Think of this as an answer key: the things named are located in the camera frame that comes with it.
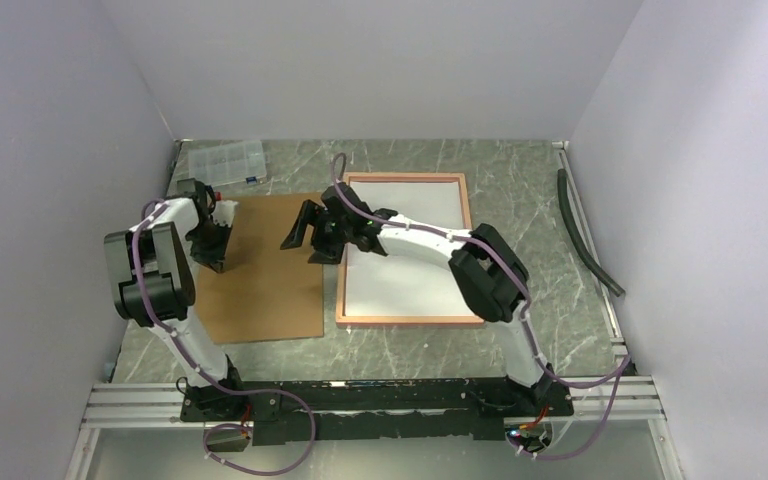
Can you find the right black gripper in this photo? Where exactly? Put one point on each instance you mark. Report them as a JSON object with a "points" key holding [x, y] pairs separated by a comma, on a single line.
{"points": [[313, 213]]}

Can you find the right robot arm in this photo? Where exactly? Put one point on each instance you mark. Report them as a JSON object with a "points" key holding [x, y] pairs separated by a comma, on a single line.
{"points": [[490, 277]]}

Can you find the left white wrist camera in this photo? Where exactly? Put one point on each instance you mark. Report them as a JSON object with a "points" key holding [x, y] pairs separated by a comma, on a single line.
{"points": [[224, 212]]}

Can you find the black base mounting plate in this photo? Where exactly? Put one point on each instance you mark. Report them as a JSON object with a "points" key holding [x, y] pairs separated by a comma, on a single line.
{"points": [[280, 412]]}

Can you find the aluminium extrusion rail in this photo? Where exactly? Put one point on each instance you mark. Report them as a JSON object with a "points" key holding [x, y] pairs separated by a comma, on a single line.
{"points": [[632, 398]]}

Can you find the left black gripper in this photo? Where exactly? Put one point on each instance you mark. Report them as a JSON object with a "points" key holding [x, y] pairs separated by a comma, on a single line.
{"points": [[213, 259]]}

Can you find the clear plastic organizer box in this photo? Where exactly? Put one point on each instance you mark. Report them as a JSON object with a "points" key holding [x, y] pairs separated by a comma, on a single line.
{"points": [[241, 162]]}

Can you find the brown backing board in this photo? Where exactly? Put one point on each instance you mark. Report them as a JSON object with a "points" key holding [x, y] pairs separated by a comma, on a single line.
{"points": [[264, 293]]}

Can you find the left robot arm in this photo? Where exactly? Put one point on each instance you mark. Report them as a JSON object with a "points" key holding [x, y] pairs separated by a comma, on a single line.
{"points": [[152, 269]]}

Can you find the blue sky ocean photo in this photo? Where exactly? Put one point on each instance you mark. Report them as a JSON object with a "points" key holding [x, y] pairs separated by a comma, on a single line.
{"points": [[398, 290]]}

